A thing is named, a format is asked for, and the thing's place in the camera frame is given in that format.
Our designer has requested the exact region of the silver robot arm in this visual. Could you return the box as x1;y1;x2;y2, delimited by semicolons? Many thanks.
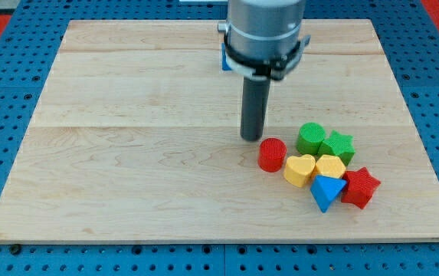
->
224;0;310;81

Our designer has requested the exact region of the blue cube block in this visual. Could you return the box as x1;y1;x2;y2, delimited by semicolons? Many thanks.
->
221;43;231;71

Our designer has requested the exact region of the red cylinder block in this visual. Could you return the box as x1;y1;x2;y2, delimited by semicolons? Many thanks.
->
257;137;287;173

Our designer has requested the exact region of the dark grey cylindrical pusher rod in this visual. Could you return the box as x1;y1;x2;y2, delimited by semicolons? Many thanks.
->
240;77;270;142

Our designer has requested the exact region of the wooden board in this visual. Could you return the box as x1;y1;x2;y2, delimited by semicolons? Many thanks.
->
0;19;439;245

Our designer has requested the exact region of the yellow heart block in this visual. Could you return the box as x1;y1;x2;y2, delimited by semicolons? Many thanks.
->
283;154;316;188

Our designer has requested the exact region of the green cylinder block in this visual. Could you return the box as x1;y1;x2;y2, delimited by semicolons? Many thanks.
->
296;122;326;155

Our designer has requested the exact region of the yellow hexagon block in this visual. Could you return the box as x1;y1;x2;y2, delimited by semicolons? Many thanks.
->
311;155;346;179

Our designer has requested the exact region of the blue triangle block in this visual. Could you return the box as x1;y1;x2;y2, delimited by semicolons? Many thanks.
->
310;175;347;213

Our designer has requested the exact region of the green star block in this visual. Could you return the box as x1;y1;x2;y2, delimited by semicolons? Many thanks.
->
317;130;355;166

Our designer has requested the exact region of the red star block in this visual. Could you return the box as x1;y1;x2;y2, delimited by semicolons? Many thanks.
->
341;167;381;209

